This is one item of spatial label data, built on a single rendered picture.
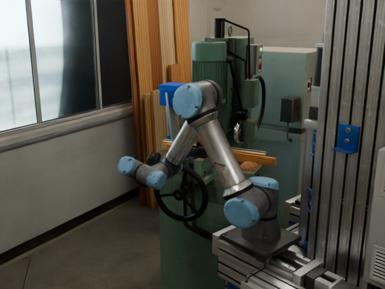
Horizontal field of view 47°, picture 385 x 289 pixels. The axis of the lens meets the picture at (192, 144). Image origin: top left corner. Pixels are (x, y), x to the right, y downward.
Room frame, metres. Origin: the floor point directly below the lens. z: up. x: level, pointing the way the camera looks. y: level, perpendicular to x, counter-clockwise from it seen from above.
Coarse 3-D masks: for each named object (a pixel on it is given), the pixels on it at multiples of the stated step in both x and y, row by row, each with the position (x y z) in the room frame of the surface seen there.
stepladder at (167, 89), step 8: (160, 88) 3.20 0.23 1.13; (168, 88) 3.16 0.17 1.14; (176, 88) 3.13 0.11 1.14; (160, 96) 3.18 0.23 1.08; (168, 96) 3.14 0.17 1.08; (160, 104) 3.18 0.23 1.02; (168, 104) 3.13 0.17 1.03; (168, 112) 3.13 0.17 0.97; (168, 120) 3.13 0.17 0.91; (184, 120) 3.26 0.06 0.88; (168, 128) 3.14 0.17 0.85; (176, 128) 3.15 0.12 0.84; (168, 136) 3.14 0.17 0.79
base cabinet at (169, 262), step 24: (168, 216) 2.21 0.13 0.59; (216, 216) 2.10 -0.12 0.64; (168, 240) 2.21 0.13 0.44; (192, 240) 2.15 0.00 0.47; (168, 264) 2.21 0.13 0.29; (192, 264) 2.15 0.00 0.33; (216, 264) 2.09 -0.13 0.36; (168, 288) 2.22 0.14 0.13; (192, 288) 2.15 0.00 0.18; (216, 288) 2.09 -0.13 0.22
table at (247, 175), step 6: (162, 150) 2.41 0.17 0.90; (162, 156) 2.30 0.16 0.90; (240, 162) 2.19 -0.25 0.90; (210, 168) 2.11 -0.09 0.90; (258, 168) 2.10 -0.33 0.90; (264, 168) 2.18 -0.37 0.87; (210, 174) 2.09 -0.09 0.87; (216, 174) 2.10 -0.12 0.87; (246, 174) 2.03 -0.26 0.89; (252, 174) 2.02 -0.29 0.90; (258, 174) 2.08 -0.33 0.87; (180, 180) 2.08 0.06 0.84; (186, 180) 2.06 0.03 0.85; (204, 180) 2.02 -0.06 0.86; (210, 180) 2.07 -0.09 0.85
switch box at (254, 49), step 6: (252, 48) 2.48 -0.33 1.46; (258, 48) 2.48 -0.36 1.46; (252, 54) 2.48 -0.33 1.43; (258, 54) 2.49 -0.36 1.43; (252, 60) 2.48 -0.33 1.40; (258, 60) 2.49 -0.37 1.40; (246, 66) 2.50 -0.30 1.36; (252, 66) 2.48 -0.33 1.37; (258, 66) 2.50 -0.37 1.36; (252, 72) 2.48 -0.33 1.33; (258, 72) 2.50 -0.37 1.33
